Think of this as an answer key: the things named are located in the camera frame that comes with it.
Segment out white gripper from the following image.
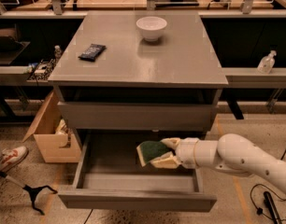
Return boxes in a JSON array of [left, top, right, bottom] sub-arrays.
[[150, 137, 199, 169]]

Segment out green yellow sponge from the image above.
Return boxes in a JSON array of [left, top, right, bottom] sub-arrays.
[[136, 141, 170, 166]]

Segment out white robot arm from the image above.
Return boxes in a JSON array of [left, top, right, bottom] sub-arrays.
[[150, 133, 286, 194]]

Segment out open grey middle drawer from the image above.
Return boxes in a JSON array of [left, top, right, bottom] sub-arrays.
[[59, 131, 217, 212]]

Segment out grey drawer cabinet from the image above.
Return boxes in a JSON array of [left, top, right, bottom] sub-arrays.
[[49, 10, 228, 146]]

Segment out closed grey top drawer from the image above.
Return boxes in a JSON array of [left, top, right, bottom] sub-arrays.
[[58, 102, 217, 132]]

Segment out black power strip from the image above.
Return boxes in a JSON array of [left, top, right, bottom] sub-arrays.
[[264, 191, 282, 224]]

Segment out open cardboard box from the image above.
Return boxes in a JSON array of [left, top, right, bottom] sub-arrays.
[[22, 91, 81, 163]]

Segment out white bowl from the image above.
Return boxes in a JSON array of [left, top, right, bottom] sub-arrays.
[[136, 16, 167, 42]]

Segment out dark snack packet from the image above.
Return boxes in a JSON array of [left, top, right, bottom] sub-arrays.
[[79, 44, 107, 62]]

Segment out clear soap dispenser bottle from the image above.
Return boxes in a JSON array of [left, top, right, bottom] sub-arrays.
[[257, 50, 277, 74]]

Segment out black grabber tool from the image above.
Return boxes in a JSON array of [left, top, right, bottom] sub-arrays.
[[0, 170, 57, 216]]

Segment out tray of small parts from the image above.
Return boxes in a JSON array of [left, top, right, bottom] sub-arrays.
[[28, 59, 56, 81]]

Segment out small clear bottle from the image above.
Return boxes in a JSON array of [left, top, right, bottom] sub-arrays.
[[54, 45, 63, 62]]

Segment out white orange sneaker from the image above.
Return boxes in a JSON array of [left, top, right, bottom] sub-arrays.
[[0, 146, 28, 172]]

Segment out black floor cable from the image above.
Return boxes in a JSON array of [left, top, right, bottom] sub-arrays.
[[250, 142, 286, 222]]

